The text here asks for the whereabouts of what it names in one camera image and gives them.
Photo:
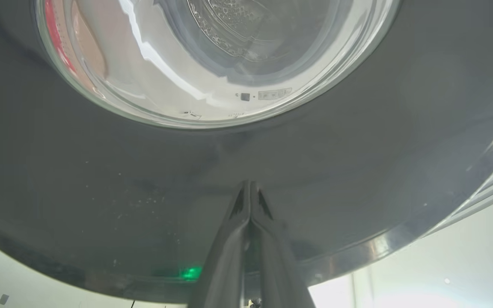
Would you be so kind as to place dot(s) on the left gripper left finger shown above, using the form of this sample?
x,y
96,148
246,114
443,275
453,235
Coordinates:
x,y
225,265

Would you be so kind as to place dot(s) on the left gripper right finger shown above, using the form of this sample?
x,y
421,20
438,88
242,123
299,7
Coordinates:
x,y
278,269

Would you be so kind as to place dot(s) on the dark round washing machine door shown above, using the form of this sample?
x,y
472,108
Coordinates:
x,y
101,179

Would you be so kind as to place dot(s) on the steel washing machine drum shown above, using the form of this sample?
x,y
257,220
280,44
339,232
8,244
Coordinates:
x,y
250,25

